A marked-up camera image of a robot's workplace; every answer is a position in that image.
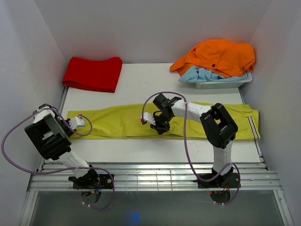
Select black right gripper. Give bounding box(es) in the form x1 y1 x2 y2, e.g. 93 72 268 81
150 113 173 135

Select yellow-green trousers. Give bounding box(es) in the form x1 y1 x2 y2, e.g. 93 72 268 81
67 104 261 140

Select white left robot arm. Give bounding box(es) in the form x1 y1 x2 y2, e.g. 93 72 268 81
24 104 100 189

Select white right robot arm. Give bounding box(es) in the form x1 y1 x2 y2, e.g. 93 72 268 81
141 93 239 188

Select folded red trousers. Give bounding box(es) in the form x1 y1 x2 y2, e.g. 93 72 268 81
62 57 123 93

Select light blue garment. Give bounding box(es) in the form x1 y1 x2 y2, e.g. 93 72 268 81
178 66 248 83

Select white plastic basket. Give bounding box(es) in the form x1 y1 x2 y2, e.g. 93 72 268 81
195 72 253 89

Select orange garment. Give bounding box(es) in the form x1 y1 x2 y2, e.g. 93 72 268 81
170 39 256 78

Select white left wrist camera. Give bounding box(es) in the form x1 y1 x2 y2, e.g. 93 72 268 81
69 116 86 130

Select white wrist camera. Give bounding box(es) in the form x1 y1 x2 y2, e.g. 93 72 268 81
140 112 156 125
69 116 86 130

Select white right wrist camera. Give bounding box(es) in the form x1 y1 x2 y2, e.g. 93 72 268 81
140 112 156 125

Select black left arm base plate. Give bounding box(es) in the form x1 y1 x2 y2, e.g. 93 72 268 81
72 174 113 190

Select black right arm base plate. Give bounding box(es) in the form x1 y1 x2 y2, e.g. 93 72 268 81
193 173 238 189

